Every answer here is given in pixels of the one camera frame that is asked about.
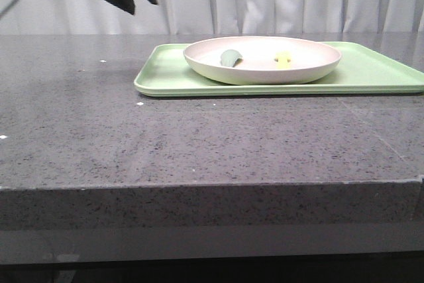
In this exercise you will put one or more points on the pale green plastic spoon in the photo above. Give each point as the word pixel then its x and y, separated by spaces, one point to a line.
pixel 230 58

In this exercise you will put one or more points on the yellow plastic fork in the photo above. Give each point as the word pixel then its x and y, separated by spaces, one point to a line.
pixel 283 60

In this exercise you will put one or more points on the white pleated curtain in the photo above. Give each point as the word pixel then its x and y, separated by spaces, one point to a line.
pixel 213 17

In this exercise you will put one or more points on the light green serving tray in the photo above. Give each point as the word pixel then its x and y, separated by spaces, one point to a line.
pixel 361 71

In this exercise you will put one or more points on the white round plate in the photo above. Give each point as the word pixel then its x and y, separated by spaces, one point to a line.
pixel 310 60

